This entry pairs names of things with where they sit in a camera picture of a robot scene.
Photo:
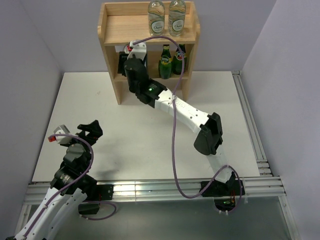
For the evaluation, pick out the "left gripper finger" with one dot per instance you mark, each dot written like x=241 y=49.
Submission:
x=86 y=127
x=94 y=130

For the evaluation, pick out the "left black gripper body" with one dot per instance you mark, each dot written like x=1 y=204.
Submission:
x=84 y=138

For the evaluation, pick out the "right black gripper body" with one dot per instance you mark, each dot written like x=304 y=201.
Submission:
x=143 y=59

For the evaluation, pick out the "silver blue can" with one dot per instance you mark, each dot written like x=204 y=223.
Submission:
x=127 y=49

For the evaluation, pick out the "green Perrier bottle yellow label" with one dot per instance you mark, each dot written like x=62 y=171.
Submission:
x=165 y=63

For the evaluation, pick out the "green Perrier bottle red label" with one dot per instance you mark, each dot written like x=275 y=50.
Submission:
x=177 y=60

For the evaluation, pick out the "clear glass bottle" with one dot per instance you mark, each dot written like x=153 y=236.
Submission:
x=176 y=17
x=156 y=17

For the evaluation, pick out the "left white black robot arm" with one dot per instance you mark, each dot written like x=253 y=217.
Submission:
x=71 y=183

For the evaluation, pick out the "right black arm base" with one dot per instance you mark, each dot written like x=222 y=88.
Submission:
x=226 y=191

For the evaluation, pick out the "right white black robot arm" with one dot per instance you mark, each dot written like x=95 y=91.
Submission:
x=208 y=127

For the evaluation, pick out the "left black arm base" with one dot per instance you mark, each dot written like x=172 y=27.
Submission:
x=101 y=192

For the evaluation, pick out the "wooden three-tier shelf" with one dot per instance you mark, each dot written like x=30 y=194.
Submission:
x=121 y=22

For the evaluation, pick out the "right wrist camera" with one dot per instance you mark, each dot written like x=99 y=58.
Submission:
x=137 y=49

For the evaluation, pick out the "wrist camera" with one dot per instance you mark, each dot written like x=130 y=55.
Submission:
x=137 y=49
x=60 y=135

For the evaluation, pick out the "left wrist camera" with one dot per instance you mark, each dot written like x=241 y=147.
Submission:
x=60 y=135

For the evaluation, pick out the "aluminium frame rail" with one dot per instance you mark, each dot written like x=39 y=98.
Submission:
x=229 y=96

